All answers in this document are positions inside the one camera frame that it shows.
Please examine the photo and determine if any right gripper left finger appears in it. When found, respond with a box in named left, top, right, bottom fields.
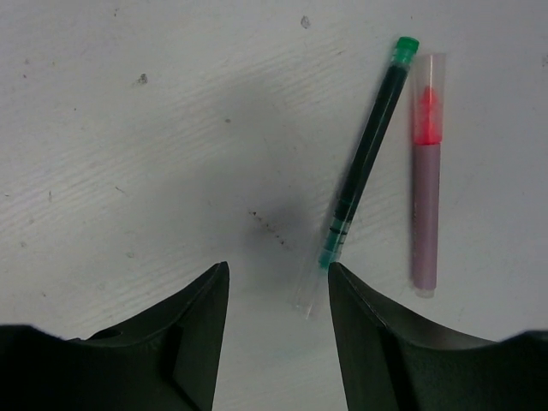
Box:
left=1, top=262, right=229, bottom=410

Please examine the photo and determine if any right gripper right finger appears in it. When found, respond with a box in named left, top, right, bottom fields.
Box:
left=328, top=263, right=547, bottom=410

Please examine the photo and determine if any green pen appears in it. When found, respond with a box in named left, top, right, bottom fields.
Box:
left=292, top=36, right=420, bottom=319

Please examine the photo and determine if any pink highlighter pen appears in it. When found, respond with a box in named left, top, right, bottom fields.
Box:
left=411, top=53, right=446, bottom=298

